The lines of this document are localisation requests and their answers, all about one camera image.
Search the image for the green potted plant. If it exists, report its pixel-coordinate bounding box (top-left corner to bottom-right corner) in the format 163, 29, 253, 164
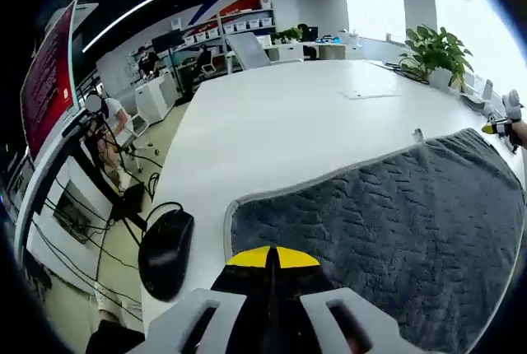
398, 24, 475, 92

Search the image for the black monitor on stand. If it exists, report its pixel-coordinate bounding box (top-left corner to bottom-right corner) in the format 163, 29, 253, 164
151, 30, 183, 54

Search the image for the person's right hand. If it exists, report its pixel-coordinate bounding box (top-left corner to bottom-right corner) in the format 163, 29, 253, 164
512, 119, 527, 148

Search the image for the table cable hatch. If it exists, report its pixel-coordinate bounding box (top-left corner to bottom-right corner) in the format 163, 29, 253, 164
338, 87, 399, 100

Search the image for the black computer mouse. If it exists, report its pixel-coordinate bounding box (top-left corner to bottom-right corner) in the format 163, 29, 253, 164
138, 201, 195, 303

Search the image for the white laptop with red screen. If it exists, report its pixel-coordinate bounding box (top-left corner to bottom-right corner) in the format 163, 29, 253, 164
19, 0, 84, 162

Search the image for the white cabinet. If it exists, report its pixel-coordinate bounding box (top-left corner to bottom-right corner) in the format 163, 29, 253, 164
134, 69, 180, 125

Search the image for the black laptop stand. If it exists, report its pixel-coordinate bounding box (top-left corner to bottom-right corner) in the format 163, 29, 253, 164
61, 110, 150, 232

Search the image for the white office chair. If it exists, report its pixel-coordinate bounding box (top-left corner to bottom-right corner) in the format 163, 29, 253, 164
225, 32, 273, 72

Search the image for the white background desk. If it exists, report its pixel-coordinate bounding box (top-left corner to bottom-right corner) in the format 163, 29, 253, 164
263, 39, 364, 63

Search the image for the shelf with white bins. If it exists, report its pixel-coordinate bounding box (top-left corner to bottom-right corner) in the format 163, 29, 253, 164
170, 0, 276, 49

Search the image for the dark grey towel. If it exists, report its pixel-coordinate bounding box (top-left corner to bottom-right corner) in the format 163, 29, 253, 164
223, 127, 527, 354

